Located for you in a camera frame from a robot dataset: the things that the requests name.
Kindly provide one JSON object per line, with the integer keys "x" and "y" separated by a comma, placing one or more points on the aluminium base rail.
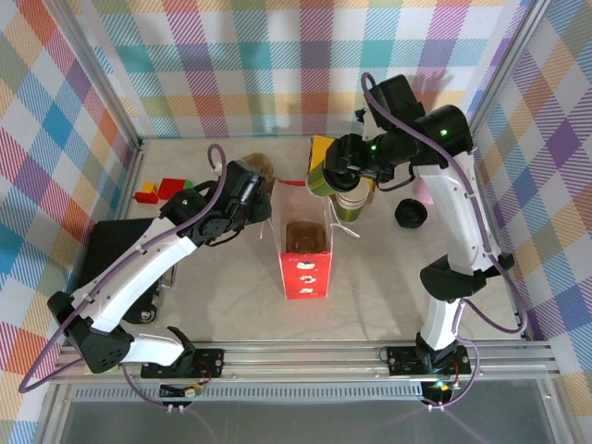
{"x": 300, "y": 361}

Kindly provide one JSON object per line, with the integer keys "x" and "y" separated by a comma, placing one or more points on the lidded green paper cup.
{"x": 319, "y": 180}

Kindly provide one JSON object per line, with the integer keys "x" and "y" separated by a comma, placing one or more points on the aluminium frame post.
{"x": 503, "y": 69}
{"x": 104, "y": 78}

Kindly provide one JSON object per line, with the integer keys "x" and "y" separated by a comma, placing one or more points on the green toy block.
{"x": 188, "y": 185}

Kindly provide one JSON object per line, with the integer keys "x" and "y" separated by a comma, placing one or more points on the long red toy block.
{"x": 145, "y": 198}

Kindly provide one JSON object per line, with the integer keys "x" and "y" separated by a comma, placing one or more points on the small circuit board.
{"x": 441, "y": 386}
{"x": 189, "y": 392}

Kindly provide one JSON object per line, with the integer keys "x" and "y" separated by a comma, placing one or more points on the red white paper bag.
{"x": 305, "y": 277}

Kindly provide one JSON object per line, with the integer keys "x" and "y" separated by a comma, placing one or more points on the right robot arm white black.
{"x": 448, "y": 208}

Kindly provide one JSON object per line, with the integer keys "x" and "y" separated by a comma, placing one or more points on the black equipment case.
{"x": 115, "y": 236}

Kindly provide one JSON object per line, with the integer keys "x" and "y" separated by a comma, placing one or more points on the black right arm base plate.
{"x": 400, "y": 361}

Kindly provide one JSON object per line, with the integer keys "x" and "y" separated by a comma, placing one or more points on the pink cup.
{"x": 423, "y": 194}

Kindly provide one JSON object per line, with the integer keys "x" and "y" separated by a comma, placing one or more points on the aluminium back rail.
{"x": 185, "y": 137}

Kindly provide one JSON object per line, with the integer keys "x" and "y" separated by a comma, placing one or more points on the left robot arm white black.
{"x": 139, "y": 273}

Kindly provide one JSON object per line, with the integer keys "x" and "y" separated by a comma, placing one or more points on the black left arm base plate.
{"x": 210, "y": 361}

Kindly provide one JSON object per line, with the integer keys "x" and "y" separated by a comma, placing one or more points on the brown pulp cup carrier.
{"x": 305, "y": 238}
{"x": 259, "y": 164}

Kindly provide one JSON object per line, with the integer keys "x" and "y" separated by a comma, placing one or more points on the yellow toy block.
{"x": 149, "y": 188}

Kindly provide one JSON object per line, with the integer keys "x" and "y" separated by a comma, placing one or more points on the black plastic cup lid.
{"x": 410, "y": 213}
{"x": 343, "y": 180}

